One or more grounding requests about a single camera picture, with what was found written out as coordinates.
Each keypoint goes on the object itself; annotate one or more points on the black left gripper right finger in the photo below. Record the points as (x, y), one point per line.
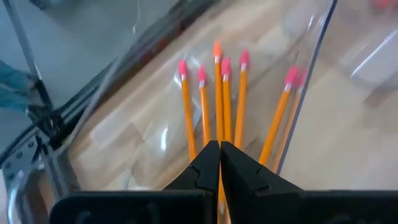
(245, 183)

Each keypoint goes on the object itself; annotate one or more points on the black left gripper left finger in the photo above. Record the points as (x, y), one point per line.
(199, 177)

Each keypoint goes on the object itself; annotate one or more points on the yellow pencil pink eraser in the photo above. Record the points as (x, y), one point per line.
(205, 112)
(227, 105)
(188, 118)
(241, 109)
(276, 121)

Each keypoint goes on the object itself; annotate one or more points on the yellow pencil orange eraser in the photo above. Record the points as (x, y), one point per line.
(219, 102)

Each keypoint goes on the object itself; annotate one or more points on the clear plastic bin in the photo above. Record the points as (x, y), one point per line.
(376, 65)
(140, 140)

